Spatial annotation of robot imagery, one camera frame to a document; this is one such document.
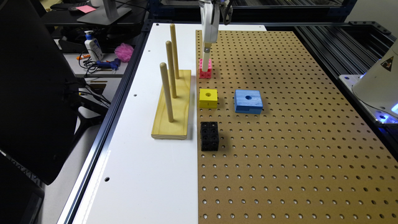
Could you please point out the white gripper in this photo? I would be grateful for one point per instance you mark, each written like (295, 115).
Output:
(210, 18)

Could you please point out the pink flower block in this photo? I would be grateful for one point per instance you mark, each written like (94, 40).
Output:
(206, 74)

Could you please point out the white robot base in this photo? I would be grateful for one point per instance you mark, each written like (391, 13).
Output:
(376, 90)

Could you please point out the middle wooden peg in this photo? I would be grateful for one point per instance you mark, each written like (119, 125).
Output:
(170, 61)

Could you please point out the wooden peg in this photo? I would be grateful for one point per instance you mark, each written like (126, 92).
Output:
(174, 49)
(166, 87)
(170, 61)

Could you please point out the rear wooden peg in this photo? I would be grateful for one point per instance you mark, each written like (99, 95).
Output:
(174, 49)

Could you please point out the yellow square block with hole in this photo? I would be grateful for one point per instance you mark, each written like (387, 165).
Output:
(208, 98)

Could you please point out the front wooden peg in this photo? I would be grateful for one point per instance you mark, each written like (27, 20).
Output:
(166, 87)

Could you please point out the blue square block with hole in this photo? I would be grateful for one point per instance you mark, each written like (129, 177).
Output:
(248, 101)

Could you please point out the pink mesh sponge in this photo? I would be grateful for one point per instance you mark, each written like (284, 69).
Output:
(124, 52)

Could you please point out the black cube block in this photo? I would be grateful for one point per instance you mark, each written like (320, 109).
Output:
(209, 136)

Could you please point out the yellow wooden peg base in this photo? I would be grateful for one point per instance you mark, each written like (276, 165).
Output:
(162, 128)

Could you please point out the blue glue gun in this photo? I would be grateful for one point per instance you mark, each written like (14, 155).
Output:
(114, 65)

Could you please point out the grey monitor stand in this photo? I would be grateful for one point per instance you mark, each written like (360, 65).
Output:
(105, 14)

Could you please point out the white lotion pump bottle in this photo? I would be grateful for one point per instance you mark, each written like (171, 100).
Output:
(93, 46)

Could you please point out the pink sticky note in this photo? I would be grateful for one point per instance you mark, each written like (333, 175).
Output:
(86, 9)

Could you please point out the brown perforated pegboard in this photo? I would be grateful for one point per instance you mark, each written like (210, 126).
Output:
(308, 157)

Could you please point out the black monitor back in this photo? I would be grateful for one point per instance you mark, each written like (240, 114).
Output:
(39, 95)

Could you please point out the black aluminium frame rails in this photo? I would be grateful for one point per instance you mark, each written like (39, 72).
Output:
(345, 49)

